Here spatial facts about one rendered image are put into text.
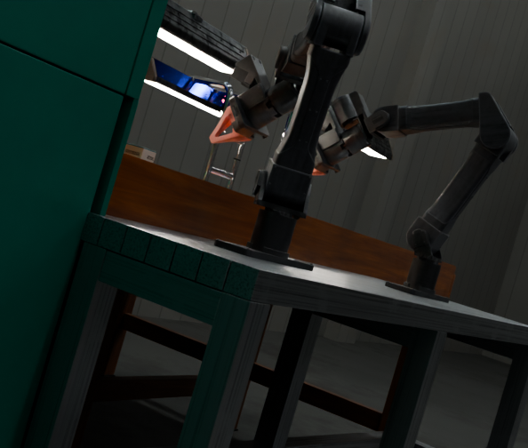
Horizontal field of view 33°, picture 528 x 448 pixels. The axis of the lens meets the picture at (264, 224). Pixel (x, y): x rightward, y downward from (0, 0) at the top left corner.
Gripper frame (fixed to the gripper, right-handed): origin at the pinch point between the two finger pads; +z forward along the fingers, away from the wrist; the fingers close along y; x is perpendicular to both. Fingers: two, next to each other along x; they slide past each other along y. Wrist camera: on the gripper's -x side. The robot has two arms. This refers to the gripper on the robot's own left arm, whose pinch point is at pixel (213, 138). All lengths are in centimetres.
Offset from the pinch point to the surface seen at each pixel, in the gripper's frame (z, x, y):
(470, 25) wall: 3, -268, -590
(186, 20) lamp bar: -1.3, -29.2, -4.0
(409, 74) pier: 51, -214, -495
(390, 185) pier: 102, -144, -507
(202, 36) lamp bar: -1.1, -27.1, -9.4
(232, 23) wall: 94, -203, -285
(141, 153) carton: -2.3, 12.5, 32.9
